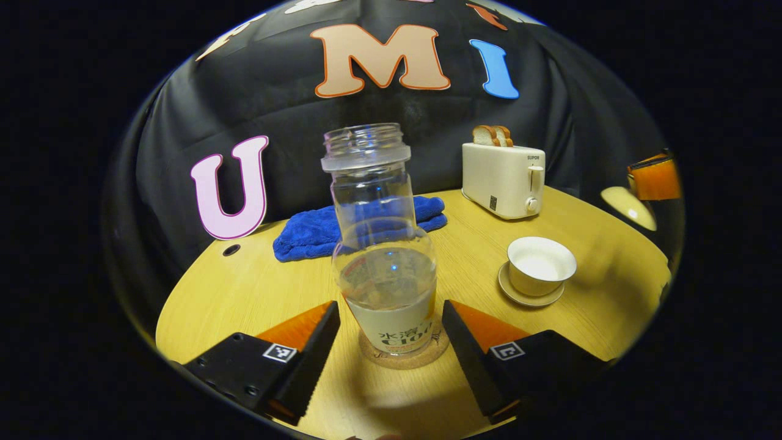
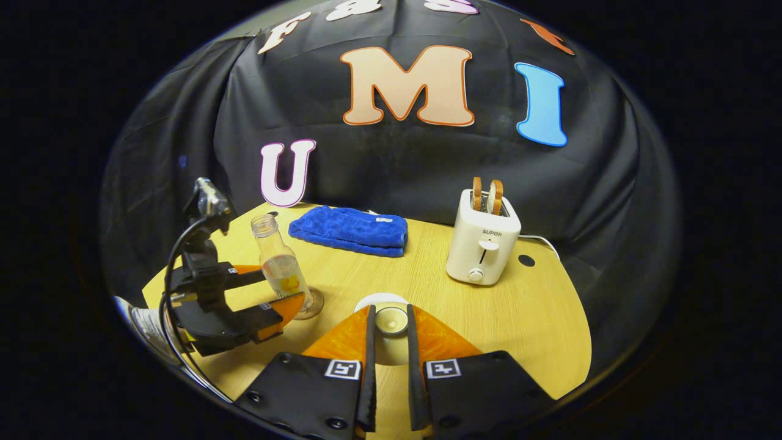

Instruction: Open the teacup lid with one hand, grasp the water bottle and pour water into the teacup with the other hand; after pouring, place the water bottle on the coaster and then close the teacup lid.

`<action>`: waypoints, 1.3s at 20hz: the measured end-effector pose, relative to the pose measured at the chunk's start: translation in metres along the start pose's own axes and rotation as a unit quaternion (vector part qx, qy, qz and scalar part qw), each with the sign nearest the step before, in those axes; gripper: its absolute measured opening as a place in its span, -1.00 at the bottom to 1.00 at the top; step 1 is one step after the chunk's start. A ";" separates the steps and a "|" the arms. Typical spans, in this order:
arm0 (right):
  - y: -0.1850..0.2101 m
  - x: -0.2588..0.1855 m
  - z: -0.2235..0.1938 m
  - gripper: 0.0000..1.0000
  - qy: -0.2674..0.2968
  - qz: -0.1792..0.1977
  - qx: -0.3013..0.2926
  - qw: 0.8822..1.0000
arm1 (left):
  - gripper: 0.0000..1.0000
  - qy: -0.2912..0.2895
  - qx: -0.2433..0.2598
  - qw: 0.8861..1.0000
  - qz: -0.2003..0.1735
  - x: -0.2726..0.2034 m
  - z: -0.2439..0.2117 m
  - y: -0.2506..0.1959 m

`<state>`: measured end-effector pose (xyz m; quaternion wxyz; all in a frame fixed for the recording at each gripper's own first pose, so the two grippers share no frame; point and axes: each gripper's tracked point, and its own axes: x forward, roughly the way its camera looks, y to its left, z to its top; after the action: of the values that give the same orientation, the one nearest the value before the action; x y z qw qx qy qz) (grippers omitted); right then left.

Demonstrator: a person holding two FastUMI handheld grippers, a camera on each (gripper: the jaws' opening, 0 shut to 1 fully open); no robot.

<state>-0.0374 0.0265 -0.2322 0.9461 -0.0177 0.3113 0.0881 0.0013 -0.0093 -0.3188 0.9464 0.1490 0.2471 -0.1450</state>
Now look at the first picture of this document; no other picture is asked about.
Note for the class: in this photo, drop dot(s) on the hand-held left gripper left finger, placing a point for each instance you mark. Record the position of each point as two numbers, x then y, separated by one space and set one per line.
308 363

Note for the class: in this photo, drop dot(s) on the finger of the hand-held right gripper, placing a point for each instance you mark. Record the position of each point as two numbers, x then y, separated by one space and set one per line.
655 180

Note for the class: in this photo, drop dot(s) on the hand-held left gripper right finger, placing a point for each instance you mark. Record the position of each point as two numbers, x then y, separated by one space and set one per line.
470 363

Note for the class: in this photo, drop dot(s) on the round cork coaster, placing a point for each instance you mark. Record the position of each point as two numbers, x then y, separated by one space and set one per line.
397 360

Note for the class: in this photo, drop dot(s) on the clear water bottle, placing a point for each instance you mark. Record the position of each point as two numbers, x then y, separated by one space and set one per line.
385 275

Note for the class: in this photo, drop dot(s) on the white teacup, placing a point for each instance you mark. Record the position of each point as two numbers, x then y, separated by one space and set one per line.
540 269

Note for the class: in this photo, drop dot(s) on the blue towel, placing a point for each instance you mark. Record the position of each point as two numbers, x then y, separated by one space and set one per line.
305 235

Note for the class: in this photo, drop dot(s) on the white toaster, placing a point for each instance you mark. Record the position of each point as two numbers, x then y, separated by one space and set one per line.
498 180

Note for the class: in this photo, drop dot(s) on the black backdrop cloth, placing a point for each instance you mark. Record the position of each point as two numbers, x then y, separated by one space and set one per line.
293 122

